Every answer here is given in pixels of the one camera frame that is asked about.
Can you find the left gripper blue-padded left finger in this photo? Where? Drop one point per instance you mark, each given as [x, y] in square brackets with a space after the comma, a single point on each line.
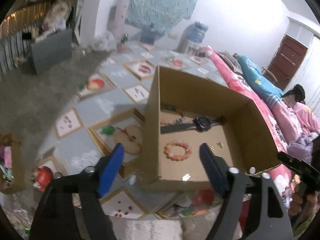
[55, 217]

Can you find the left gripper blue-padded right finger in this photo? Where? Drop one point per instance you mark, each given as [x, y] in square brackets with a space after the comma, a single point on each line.
[267, 216]

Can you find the person's right hand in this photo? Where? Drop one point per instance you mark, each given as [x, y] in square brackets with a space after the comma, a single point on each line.
[297, 201]

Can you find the person in pink pajamas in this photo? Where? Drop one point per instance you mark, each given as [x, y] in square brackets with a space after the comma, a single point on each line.
[302, 147]

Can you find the small cardboard box with items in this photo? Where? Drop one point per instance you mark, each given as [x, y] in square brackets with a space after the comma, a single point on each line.
[12, 173]

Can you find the gold stud earrings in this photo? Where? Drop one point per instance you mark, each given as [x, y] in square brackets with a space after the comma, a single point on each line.
[213, 149]

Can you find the teal blue pillow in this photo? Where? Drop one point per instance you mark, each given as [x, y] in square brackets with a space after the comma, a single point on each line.
[266, 90]

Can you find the black smart watch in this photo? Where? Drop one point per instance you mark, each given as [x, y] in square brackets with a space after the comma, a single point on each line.
[199, 124]

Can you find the brown cardboard box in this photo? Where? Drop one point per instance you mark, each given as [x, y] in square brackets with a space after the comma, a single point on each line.
[185, 111]

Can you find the dark red wooden door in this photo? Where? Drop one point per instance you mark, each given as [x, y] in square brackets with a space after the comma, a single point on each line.
[287, 60]

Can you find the grey cabinet box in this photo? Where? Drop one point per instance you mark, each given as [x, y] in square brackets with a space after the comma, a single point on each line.
[51, 51]

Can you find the blue water jug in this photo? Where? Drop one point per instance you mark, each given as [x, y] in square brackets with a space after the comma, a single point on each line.
[197, 33]

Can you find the wooden wardrobe shelving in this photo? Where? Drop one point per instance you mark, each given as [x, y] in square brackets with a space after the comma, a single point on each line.
[24, 13]

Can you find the teal patterned hanging cloth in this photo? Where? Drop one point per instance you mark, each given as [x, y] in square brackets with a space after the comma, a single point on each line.
[158, 15]

